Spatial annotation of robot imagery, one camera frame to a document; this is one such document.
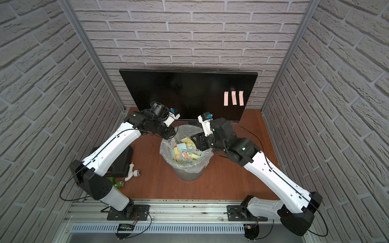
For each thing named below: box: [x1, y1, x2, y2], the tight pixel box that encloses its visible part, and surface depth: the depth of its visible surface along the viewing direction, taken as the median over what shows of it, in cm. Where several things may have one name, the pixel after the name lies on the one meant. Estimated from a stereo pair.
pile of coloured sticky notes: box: [172, 137, 203, 164], surface depth 83 cm
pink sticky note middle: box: [230, 90, 238, 106], surface depth 72 cm
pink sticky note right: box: [239, 90, 245, 106], surface depth 72 cm
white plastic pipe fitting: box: [124, 162, 141, 182], surface depth 86 cm
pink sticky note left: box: [223, 91, 229, 107], surface depth 74 cm
